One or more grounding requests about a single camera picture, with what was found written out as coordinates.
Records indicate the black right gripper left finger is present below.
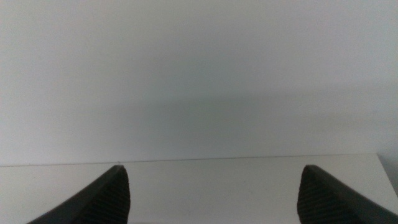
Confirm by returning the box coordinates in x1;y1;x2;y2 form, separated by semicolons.
26;164;131;224

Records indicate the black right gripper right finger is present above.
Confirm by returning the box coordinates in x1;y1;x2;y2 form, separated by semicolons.
296;164;398;224

